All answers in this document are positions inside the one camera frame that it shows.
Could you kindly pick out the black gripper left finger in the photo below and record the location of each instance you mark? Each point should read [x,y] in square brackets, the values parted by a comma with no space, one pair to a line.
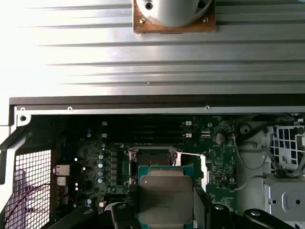
[124,214]

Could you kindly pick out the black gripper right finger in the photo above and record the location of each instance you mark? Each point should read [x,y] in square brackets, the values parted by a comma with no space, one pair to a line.
[205,214]

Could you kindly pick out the silver CPU green board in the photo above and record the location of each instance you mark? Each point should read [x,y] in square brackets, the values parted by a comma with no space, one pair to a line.
[164,200]

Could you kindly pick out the metal CPU socket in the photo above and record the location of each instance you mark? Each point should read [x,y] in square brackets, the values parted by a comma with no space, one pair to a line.
[155,159]

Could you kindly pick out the black RAM slot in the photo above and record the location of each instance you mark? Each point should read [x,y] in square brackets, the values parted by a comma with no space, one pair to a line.
[143,141]
[143,123]
[143,129]
[143,135]

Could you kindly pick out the green motherboard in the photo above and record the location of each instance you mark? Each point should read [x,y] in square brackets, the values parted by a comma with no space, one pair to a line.
[214,167]

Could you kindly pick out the silver port block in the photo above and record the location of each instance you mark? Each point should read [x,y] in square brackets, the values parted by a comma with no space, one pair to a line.
[62,169]

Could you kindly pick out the silver coin battery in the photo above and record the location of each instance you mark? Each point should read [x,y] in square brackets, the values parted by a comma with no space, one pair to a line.
[220,138]

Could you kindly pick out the silver metal drive cage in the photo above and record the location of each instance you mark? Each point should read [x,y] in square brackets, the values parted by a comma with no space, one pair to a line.
[281,190]

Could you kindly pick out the black PC case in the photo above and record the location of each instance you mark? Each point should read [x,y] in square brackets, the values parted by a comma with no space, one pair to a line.
[143,101]

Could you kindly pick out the pale grey plastic duct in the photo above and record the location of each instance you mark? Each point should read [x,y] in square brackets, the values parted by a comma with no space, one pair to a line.
[250,171]

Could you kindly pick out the square brown base plate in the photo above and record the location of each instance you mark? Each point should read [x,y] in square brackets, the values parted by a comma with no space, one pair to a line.
[143,27]

